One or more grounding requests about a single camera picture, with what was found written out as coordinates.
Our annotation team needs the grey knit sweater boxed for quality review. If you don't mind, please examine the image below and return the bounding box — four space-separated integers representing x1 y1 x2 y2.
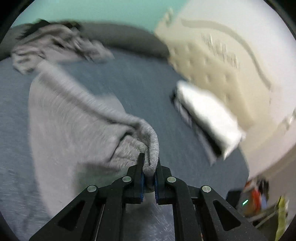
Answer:
28 61 159 216

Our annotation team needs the grey folded garment under stack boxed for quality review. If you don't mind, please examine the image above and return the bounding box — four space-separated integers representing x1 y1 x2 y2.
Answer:
170 90 222 166

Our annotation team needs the blue patterned bed sheet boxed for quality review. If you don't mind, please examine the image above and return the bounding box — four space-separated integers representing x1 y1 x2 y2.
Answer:
1 50 249 240

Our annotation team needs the cream tufted headboard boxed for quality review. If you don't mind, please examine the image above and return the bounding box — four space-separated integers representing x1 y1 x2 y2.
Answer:
154 9 295 177

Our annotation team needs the grey crumpled garment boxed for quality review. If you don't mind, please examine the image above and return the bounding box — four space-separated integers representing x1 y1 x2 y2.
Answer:
11 24 114 74

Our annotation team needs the black garment on duvet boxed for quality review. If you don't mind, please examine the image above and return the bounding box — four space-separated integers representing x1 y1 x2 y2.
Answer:
18 19 81 40

